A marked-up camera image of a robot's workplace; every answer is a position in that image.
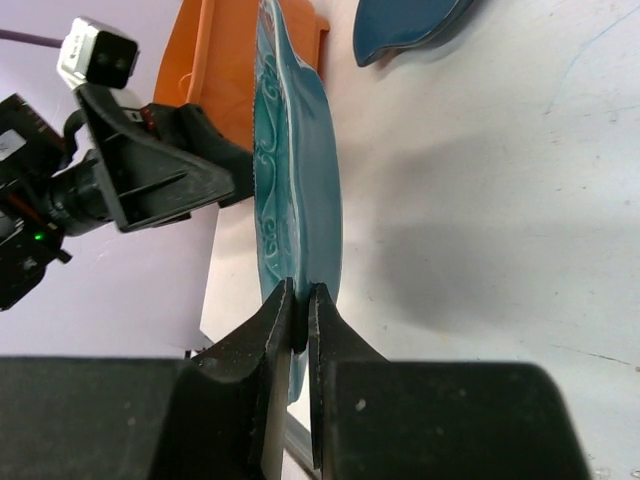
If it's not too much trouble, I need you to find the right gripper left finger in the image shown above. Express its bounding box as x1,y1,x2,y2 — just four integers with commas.
1,280,294,479

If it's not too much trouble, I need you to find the orange plastic bin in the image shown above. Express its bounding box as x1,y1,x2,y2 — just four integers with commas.
152,0,331,156

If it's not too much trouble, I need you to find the teal scalloped round plate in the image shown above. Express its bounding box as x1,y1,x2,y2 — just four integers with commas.
252,0,344,404

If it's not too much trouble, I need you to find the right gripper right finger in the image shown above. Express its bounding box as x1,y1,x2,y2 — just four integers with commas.
308,284,590,479

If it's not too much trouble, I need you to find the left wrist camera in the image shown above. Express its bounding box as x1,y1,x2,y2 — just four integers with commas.
56,17,139,90

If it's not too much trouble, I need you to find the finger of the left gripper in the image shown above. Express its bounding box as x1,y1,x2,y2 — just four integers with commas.
144,103,254,205
75,84,234,233

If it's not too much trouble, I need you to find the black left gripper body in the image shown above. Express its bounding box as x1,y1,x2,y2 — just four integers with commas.
29,110,112,237

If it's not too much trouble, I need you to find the aluminium table frame rail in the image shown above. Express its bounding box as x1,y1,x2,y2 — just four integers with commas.
284,413,322,479

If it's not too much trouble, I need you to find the dark blue leaf plate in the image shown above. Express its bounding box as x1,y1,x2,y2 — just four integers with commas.
352,0,476,68

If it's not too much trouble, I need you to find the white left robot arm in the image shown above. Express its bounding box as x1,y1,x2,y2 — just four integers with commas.
1,84,254,309

